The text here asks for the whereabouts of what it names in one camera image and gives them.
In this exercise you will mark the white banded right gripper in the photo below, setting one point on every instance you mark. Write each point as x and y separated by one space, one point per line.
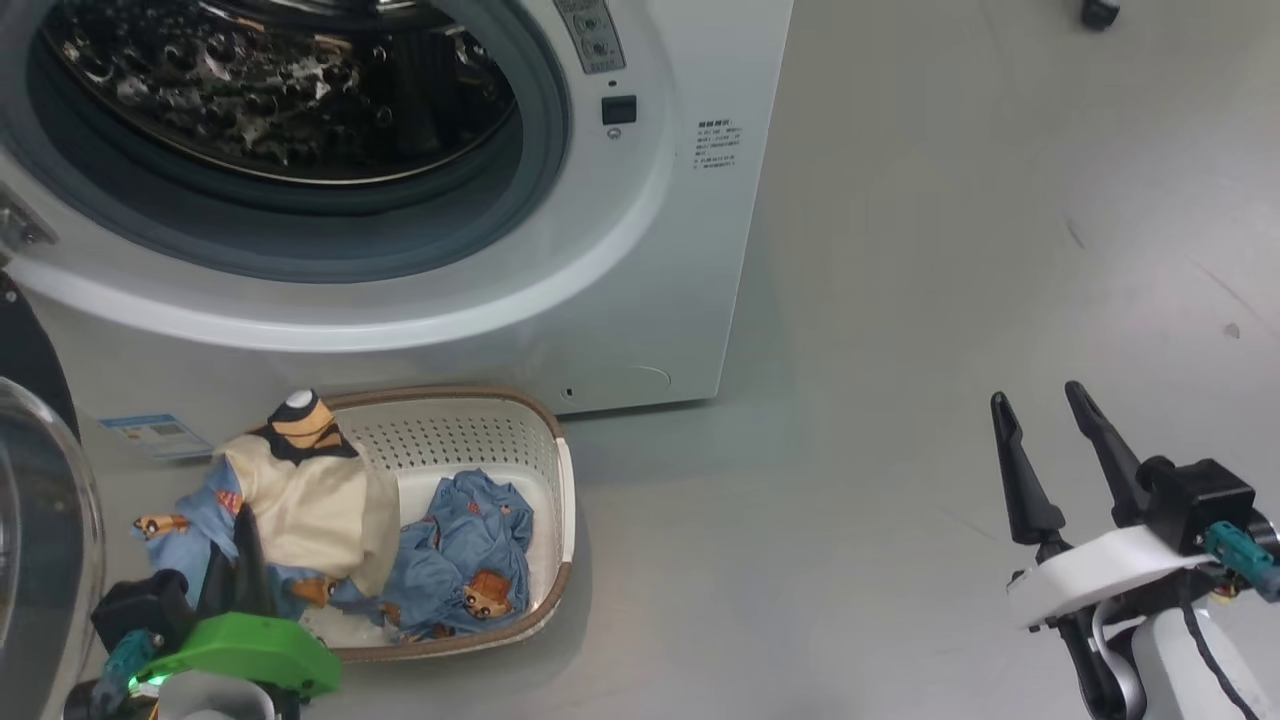
1090 575

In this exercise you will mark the white front-load washing machine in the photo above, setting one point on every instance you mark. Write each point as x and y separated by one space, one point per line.
650 300

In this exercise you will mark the perforated steel washer drum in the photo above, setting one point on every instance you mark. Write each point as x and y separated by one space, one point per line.
280 90

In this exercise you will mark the small printed text sticker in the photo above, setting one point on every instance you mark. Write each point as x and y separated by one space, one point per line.
717 145

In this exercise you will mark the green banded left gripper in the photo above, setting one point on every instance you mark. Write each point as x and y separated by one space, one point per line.
260 650

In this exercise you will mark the black glass washing machine door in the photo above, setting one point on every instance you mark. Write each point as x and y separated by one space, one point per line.
40 520

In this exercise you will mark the cream perforated laundry basket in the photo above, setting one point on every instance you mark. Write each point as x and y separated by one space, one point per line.
470 430

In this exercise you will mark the metal door hinge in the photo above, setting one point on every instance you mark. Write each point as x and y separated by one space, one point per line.
22 225

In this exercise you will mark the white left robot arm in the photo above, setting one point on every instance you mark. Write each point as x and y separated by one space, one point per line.
215 700

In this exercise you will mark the grey door frame sticker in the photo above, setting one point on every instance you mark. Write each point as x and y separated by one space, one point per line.
592 35

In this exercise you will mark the cream pajama top blue sleeves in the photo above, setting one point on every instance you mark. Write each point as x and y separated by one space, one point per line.
310 510

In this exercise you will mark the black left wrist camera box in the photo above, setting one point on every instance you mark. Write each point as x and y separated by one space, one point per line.
140 610

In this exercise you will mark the black door latch socket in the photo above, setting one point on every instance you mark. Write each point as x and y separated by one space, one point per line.
619 109

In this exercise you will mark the grey rubber door gasket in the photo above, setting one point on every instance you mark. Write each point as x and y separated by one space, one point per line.
300 230

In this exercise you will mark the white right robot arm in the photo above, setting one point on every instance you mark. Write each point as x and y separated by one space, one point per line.
1170 670

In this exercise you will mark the blue energy label sticker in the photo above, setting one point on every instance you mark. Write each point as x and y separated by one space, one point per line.
160 437

